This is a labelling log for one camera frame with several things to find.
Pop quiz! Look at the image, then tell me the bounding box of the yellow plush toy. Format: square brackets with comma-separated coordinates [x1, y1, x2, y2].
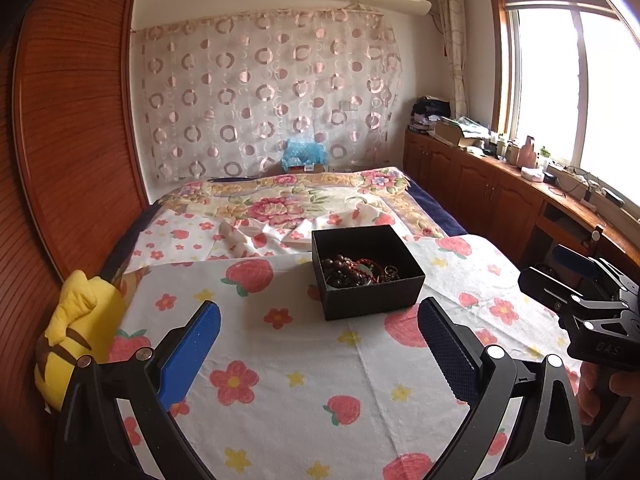
[34, 270, 127, 413]

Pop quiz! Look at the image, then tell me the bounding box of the black cardboard box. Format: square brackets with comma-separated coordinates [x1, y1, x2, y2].
[311, 225, 427, 322]

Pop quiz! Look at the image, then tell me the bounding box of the blue plastic bag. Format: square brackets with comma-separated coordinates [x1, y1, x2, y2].
[280, 138, 326, 170]

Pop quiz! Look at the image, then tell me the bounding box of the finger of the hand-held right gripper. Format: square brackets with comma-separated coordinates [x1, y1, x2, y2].
[554, 244, 627, 287]
[518, 266, 630, 317]

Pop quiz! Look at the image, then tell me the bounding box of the floral blanket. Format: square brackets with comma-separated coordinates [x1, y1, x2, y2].
[160, 166, 446, 241]

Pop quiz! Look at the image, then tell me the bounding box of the brown wooden bead bracelet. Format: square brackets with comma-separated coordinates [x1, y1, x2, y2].
[321, 255, 368, 289]

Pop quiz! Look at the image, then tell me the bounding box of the window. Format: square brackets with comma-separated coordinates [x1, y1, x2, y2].
[487, 0, 640, 226]

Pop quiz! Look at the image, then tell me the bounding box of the pile of dark clothes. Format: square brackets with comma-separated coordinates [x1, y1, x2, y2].
[410, 96, 453, 133]

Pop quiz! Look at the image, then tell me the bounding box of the strawberry flower print sheet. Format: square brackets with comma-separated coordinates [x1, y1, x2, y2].
[107, 207, 581, 480]

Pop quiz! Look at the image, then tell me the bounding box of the person's right hand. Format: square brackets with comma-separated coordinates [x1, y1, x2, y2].
[577, 361, 640, 428]

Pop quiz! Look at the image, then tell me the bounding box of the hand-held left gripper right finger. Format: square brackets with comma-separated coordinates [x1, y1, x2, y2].
[417, 297, 586, 480]

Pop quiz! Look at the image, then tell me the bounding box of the pink bottle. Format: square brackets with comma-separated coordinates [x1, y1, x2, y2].
[520, 135, 539, 169]

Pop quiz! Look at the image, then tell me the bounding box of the white window curtain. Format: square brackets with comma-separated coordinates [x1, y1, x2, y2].
[434, 0, 473, 123]

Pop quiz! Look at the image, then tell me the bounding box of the circle patterned curtain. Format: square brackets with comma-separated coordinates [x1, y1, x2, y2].
[131, 7, 405, 182]

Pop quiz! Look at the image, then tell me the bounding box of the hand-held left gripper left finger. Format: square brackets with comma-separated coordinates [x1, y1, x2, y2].
[52, 300, 222, 480]

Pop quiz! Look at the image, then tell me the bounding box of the wooden cabinet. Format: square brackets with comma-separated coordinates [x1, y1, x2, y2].
[404, 127, 640, 321]

